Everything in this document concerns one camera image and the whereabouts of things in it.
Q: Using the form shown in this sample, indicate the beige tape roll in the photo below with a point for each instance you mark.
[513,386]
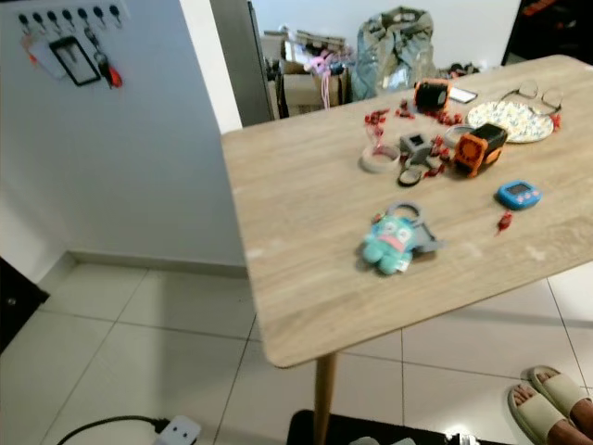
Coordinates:
[380,169]

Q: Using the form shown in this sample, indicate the grey door panel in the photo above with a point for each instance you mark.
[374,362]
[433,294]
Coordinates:
[236,56]

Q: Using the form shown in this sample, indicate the cardboard box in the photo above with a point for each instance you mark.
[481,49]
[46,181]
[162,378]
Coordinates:
[298,93]

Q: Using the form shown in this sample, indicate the key bunch with red fob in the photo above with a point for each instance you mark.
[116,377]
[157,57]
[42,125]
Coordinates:
[114,76]

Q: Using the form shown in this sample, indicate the red bead cluster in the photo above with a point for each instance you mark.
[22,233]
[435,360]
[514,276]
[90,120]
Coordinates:
[438,155]
[377,119]

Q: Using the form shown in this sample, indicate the grey green plastic bag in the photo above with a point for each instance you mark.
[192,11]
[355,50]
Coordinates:
[394,56]

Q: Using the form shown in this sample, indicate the black round metal wall hook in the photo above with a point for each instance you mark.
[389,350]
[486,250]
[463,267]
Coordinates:
[117,12]
[55,18]
[69,16]
[85,15]
[26,19]
[40,19]
[101,13]

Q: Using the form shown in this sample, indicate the large orange black device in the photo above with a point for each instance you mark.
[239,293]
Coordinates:
[482,150]

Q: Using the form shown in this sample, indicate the small orange black device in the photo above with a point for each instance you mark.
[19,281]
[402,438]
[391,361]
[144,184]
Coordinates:
[432,95]

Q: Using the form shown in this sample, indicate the pink ribbon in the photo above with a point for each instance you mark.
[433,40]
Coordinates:
[322,65]

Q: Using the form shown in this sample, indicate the single red charm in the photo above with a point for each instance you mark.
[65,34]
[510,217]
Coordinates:
[505,222]

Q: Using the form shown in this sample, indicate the tapered wooden table leg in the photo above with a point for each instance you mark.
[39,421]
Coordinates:
[324,403]

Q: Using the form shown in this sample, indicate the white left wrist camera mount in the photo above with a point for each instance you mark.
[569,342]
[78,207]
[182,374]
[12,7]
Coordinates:
[181,432]

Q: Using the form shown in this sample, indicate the blue handheld digital toy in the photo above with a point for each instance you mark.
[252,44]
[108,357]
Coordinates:
[519,194]

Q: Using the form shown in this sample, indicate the light wooden table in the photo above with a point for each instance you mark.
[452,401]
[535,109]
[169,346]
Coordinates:
[315,241]

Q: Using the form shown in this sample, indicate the small grey cube device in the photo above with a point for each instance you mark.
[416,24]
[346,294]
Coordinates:
[415,146]

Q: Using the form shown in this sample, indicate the white flat card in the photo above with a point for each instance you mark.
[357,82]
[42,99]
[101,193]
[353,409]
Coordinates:
[463,95]

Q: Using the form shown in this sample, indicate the beige slide sandal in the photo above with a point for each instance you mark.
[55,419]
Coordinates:
[545,422]
[565,389]

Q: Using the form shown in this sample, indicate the clear plastic badge holder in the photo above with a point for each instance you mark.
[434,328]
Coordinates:
[44,51]

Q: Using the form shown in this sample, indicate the black furniture piece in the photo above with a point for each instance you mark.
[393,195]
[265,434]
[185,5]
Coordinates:
[18,306]

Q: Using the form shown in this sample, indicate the patterned round plate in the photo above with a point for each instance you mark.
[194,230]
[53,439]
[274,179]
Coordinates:
[514,120]

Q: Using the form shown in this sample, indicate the black background furniture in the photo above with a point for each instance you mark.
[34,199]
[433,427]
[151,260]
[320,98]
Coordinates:
[556,32]

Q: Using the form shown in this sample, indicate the black frame badge holder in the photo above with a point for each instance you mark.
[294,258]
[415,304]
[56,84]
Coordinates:
[61,64]

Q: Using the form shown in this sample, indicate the black floor mat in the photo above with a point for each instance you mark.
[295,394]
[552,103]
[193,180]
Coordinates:
[389,431]

